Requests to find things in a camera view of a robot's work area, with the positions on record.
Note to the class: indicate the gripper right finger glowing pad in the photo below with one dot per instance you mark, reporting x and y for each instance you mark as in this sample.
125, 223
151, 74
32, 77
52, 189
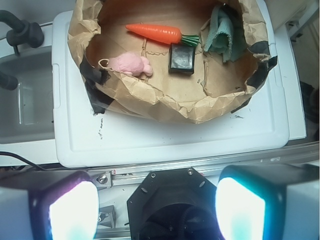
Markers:
269, 202

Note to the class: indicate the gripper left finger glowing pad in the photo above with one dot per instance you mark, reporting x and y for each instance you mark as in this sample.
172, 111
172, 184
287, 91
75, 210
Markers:
48, 205

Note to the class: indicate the black box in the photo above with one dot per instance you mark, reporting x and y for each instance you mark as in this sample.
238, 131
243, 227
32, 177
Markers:
181, 59

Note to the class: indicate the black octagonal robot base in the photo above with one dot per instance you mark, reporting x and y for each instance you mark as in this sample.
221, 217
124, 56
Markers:
176, 204

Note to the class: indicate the white plastic lid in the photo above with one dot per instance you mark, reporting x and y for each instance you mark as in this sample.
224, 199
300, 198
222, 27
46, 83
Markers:
86, 139

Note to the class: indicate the grey sink basin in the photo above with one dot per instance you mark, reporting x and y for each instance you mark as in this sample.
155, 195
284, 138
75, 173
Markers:
26, 113

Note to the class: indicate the pink pig toy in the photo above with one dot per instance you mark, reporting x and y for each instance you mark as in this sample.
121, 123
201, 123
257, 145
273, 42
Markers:
129, 63

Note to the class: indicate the teal cloth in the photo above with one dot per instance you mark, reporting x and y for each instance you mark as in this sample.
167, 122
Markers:
226, 35

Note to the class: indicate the brown paper bag tray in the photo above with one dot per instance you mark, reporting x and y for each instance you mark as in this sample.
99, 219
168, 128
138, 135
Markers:
98, 31

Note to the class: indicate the orange plastic carrot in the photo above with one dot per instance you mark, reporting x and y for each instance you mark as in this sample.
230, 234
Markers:
163, 34

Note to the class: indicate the metal corner bracket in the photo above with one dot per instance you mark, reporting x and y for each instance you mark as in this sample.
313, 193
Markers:
102, 180

